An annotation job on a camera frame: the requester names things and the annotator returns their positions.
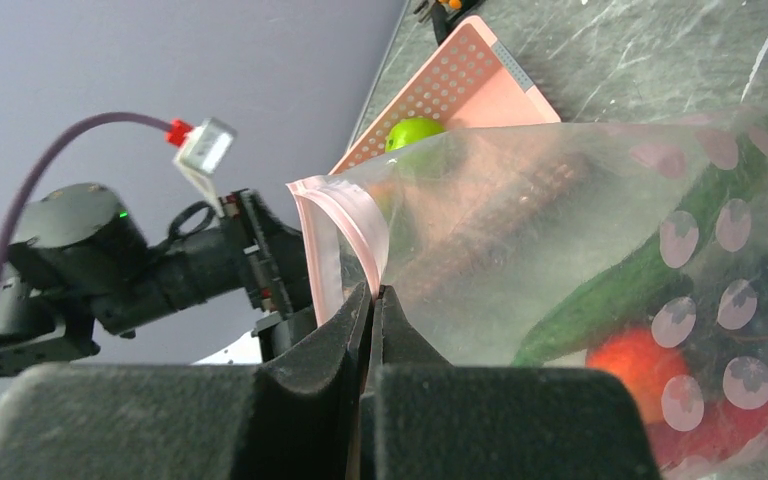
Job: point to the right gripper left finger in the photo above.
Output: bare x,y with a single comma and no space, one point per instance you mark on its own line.
294,417

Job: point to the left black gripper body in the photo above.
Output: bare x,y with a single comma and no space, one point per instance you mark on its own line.
243,245

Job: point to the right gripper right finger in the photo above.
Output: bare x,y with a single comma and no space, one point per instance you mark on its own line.
424,418

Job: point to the green lime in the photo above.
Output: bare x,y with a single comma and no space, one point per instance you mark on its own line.
411,130

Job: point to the pink plastic basket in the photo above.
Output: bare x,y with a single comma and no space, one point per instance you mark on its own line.
471,81

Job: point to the red chili pepper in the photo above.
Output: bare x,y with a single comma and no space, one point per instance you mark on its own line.
726,432

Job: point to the clear zip top bag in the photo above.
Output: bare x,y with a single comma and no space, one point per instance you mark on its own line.
482,231

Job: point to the dark grape bunch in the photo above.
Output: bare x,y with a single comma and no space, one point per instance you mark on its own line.
731,322

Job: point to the green cucumber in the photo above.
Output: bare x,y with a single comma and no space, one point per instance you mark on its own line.
628,287

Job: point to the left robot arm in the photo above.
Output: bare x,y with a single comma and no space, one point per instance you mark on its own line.
78,260

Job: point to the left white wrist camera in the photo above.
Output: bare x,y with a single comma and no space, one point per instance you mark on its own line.
200,151

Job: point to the black T-handle tool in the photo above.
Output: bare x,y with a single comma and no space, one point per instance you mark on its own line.
444,23

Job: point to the orange handled pliers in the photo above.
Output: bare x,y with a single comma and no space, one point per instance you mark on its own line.
424,6

